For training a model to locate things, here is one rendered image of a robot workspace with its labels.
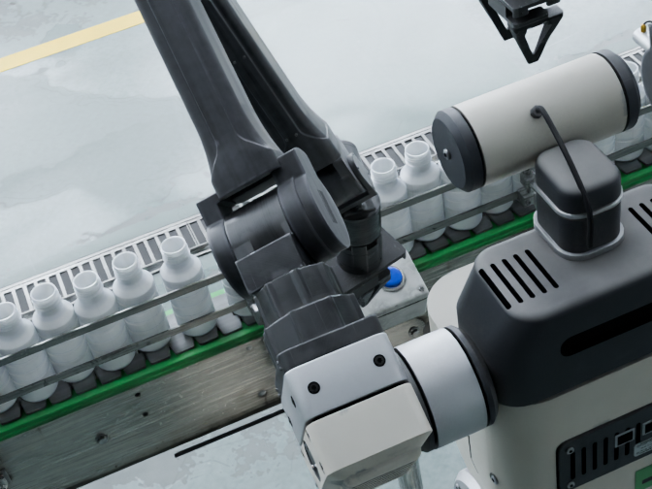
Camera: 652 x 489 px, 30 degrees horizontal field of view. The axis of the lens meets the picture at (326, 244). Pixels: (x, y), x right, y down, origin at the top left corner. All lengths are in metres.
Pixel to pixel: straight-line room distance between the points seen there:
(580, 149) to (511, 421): 0.23
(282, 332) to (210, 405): 0.91
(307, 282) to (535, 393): 0.21
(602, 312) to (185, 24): 0.44
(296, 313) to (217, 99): 0.21
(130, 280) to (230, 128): 0.70
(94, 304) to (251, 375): 0.29
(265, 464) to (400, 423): 1.98
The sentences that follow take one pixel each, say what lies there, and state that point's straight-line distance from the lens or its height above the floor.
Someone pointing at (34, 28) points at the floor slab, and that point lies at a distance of 4.68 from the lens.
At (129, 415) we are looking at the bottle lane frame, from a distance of 1.85.
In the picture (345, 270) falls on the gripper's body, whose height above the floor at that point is 1.26.
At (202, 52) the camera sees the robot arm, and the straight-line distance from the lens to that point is 1.08.
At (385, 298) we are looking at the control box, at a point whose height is 1.10.
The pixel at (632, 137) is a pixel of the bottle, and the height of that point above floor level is 1.05.
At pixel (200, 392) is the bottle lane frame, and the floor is 0.92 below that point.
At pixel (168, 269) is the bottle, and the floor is 1.13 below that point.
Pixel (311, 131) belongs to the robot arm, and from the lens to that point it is 1.32.
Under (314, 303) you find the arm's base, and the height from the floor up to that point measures 1.59.
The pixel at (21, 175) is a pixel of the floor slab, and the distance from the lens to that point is 3.96.
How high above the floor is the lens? 2.29
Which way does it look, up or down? 42 degrees down
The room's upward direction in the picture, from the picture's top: 12 degrees counter-clockwise
